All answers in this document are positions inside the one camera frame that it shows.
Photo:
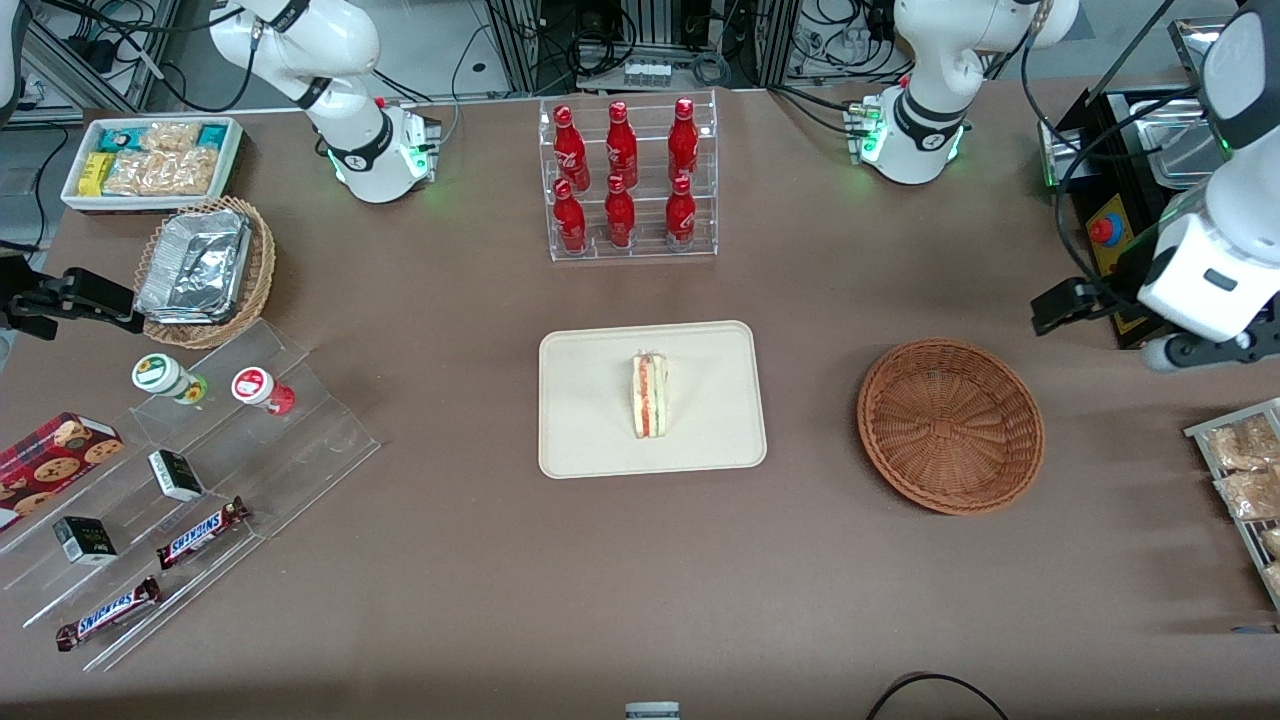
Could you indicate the Snickers chocolate bar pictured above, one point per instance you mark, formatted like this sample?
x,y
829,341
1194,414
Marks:
x,y
200,533
108,614

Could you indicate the white power strip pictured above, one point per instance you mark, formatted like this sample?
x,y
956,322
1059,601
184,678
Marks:
x,y
647,73

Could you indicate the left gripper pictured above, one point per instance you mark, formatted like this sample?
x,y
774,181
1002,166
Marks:
x,y
1122,278

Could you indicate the round brown wicker basket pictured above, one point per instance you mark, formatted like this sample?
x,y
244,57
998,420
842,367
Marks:
x,y
950,425

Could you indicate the cup with green lid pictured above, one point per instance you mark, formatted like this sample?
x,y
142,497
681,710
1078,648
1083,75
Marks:
x,y
160,374

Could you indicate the teal snack pack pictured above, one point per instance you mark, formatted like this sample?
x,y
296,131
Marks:
x,y
212,136
120,139

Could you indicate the clear acrylic stepped display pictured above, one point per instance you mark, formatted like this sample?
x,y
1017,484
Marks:
x,y
310,450

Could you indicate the white rectangular snack bin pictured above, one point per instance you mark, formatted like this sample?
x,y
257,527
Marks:
x,y
70,195

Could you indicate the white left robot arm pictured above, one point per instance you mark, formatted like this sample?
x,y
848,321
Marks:
x,y
920,60

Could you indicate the triangle sandwich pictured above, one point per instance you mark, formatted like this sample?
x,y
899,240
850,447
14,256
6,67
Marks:
x,y
649,395

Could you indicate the steel food pan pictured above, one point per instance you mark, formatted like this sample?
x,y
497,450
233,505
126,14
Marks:
x,y
1185,160

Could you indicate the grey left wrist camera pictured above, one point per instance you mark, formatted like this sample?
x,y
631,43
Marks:
x,y
1165,353

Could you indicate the clear bag of nuts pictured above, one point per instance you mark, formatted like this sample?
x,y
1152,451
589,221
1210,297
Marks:
x,y
170,136
192,170
135,175

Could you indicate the light wicker basket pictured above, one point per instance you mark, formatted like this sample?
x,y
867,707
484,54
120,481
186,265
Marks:
x,y
262,260

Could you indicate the stacked foil containers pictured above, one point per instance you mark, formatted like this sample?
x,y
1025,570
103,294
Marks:
x,y
195,265

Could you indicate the small grey device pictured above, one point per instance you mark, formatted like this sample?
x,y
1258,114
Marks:
x,y
652,712

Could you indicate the beige plastic tray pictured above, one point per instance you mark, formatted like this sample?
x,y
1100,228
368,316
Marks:
x,y
590,400

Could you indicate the yellow snack pack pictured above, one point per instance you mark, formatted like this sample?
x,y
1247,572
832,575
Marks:
x,y
95,173

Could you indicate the red cookie box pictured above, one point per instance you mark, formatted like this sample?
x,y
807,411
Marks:
x,y
50,465

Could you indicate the black food warmer machine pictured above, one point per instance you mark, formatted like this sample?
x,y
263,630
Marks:
x,y
1110,150

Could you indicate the small black box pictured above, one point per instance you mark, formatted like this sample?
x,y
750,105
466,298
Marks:
x,y
176,476
85,541

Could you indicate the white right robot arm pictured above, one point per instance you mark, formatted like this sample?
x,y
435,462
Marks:
x,y
340,60

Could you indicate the clear acrylic bottle rack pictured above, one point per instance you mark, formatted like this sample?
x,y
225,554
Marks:
x,y
650,240

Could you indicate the red cola bottle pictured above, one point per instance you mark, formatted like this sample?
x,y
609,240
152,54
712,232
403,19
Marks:
x,y
621,145
619,216
567,145
683,142
680,216
570,220

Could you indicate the clear snack bag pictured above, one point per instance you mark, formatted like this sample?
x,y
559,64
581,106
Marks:
x,y
1252,495
1273,541
1242,445
1275,580

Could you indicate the cup with red lid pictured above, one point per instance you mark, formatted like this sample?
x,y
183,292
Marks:
x,y
255,386

